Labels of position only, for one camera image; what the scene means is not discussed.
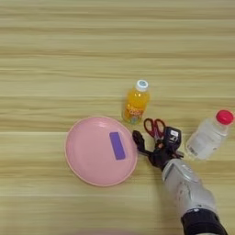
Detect red handled scissors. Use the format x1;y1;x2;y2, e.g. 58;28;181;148
142;117;167;142

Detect purple rectangular block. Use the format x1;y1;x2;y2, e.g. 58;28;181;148
108;131;127;162

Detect pink round plate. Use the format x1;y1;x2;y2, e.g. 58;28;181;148
64;115;139;188

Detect clear bottle red cap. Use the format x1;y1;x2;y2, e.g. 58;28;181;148
185;109;235;162

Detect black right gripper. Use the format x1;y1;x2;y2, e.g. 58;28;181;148
131;129;185;172

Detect orange juice bottle white cap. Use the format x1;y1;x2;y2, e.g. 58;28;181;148
121;79;151;126

